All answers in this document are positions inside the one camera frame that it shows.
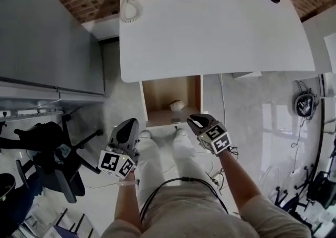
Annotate white coiled telephone cord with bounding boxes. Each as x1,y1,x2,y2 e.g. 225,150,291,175
120,0,144,24

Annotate black body cable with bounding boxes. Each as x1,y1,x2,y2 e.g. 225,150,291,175
140,176,229,223

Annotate black round device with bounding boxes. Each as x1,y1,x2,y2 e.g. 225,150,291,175
293,92,319,117

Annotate white desk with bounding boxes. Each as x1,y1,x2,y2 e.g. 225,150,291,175
119,0,316,83

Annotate person's beige sweater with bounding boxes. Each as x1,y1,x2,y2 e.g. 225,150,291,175
101,179,313,238

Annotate person's left forearm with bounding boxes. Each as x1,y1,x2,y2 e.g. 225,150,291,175
114,171,141,229

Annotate white floor cable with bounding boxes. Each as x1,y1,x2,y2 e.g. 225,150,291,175
217,73,227,127

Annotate black office chair base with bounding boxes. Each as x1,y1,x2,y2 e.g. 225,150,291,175
293,165,336,209

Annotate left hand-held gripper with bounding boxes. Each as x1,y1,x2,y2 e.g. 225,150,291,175
98,118,141,179

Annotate person's right forearm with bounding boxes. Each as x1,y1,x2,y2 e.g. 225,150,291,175
217,147,263,214

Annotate small white object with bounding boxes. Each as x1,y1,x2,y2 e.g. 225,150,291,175
169,100,186,112

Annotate white shelf cabinet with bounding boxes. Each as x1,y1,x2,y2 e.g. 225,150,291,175
301,13,336,74

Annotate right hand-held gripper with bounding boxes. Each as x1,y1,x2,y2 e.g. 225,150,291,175
186,113,232,155

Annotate person's white trousers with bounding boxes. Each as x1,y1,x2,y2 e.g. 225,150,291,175
136,134,211,203

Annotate black office chair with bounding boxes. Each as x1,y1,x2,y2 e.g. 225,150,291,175
0,113,104,204

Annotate wooden drawer with white front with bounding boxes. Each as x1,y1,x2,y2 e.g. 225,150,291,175
139,75,204,129

